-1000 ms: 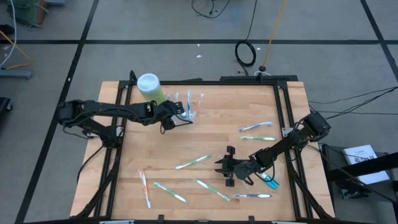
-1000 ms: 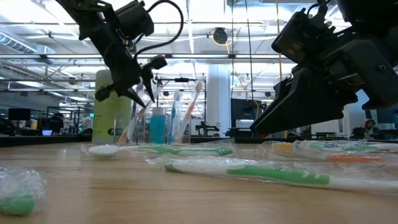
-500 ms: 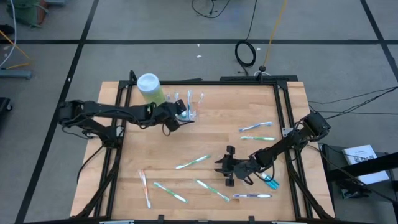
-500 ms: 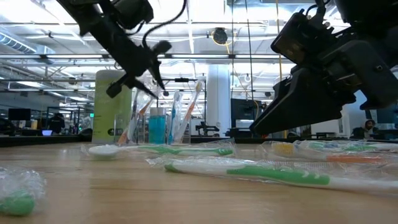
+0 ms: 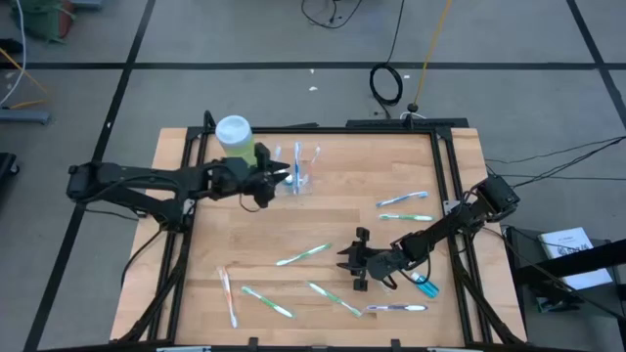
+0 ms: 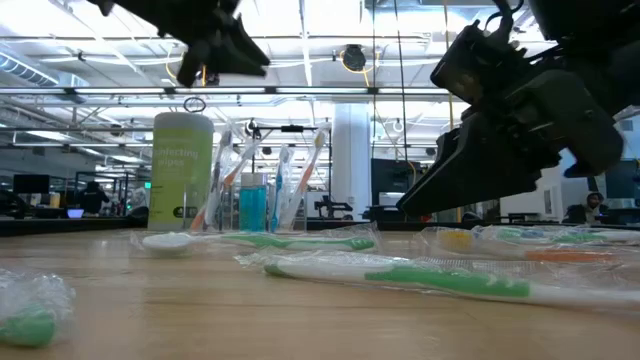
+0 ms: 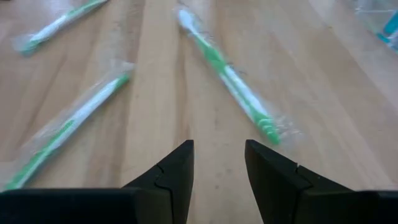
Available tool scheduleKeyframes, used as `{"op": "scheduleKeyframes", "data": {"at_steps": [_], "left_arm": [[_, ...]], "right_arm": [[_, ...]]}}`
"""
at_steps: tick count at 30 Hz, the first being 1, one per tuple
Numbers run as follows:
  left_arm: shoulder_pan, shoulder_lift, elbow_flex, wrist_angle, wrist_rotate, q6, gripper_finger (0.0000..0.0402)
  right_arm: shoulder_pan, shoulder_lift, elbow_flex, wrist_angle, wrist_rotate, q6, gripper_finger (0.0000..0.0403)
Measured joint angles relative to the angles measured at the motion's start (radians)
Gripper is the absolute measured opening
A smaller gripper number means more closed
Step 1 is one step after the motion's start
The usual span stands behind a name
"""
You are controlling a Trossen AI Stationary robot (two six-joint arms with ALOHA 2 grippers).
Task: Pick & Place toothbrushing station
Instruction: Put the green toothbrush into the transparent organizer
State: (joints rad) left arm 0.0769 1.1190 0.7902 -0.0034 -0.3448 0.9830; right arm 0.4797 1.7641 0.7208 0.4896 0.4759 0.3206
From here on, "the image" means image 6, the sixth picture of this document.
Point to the green white toothbrush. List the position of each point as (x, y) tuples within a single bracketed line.
[(300, 243), (580, 237), (27, 327), (450, 282)]

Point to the orange white toothbrush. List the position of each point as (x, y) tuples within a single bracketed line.
[(306, 175)]

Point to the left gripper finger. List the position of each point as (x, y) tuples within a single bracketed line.
[(235, 69), (240, 47)]

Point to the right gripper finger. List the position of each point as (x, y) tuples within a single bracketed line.
[(480, 175), (462, 132)]

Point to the black computer monitor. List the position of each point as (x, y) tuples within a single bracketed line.
[(31, 183)]

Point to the clear plastic toothbrush holder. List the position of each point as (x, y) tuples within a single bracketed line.
[(240, 167)]

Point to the dark blue computer monitor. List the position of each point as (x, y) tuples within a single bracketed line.
[(627, 180)]

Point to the green disinfecting wipes canister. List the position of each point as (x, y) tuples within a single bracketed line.
[(175, 170)]

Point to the white building column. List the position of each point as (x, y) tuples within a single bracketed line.
[(351, 160)]

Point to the orange toothbrush yellow bristles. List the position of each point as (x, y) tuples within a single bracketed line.
[(565, 255)]

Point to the small black robot stand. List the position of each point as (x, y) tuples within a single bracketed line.
[(336, 206)]

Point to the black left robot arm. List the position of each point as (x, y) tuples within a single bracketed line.
[(102, 5)]

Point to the black equipment cabinet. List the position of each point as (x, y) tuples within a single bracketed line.
[(390, 180)]

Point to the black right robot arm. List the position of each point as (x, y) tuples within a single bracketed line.
[(600, 40)]

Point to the person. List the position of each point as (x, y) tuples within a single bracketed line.
[(92, 197), (590, 207)]

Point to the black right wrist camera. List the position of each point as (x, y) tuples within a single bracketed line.
[(465, 65)]

